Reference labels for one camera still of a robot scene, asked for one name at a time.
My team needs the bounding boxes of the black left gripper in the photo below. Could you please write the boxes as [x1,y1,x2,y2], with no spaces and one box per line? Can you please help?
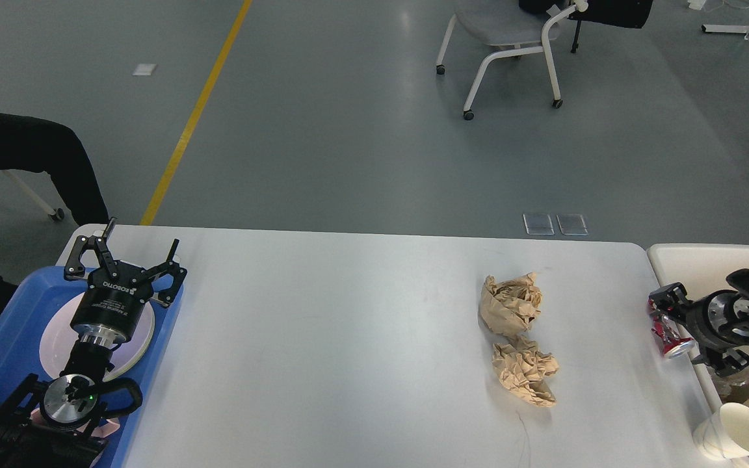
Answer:
[64,217,189,345]

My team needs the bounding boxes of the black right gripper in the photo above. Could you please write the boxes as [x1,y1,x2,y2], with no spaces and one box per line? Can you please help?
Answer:
[648,282,749,377]

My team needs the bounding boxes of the crushed red can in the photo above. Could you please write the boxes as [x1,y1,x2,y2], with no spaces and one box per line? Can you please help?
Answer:
[649,311,696,359]

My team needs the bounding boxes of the small silver foil bag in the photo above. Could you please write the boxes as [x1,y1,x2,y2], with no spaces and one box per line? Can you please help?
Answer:
[704,365,749,400]

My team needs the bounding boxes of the pink plate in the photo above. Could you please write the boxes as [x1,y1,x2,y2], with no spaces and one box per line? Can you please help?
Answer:
[39,293,155,380]

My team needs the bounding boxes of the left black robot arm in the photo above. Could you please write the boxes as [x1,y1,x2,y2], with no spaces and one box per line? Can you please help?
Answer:
[0,222,187,467]

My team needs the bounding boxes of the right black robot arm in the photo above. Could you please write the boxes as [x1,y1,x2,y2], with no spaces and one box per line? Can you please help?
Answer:
[649,268,749,377]

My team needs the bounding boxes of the beige plastic bin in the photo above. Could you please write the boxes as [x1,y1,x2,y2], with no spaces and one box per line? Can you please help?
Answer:
[648,243,749,402]

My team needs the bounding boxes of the white paper cup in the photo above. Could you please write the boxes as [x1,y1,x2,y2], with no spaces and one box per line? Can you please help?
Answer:
[692,402,749,460]

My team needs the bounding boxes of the blue plastic tray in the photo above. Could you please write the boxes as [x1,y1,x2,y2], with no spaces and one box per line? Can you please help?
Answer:
[0,266,185,468]

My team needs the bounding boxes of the crumpled brown paper lower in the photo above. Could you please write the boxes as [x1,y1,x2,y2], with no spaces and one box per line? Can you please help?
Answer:
[492,335,560,407]

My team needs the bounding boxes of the crumpled brown paper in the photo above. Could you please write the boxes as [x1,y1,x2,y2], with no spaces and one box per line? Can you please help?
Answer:
[492,335,560,407]
[479,272,543,338]

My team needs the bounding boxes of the crumpled brown paper upper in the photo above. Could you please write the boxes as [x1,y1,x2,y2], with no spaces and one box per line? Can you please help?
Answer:
[479,272,543,338]

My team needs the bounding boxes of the person in black left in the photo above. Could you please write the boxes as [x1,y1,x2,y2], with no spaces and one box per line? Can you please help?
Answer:
[0,113,110,314]

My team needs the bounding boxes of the walking person black sneakers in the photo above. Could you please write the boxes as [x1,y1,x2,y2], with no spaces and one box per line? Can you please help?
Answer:
[518,0,653,53]

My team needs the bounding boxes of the grey white office chair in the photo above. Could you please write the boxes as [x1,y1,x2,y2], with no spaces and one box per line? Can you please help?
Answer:
[436,1,590,121]

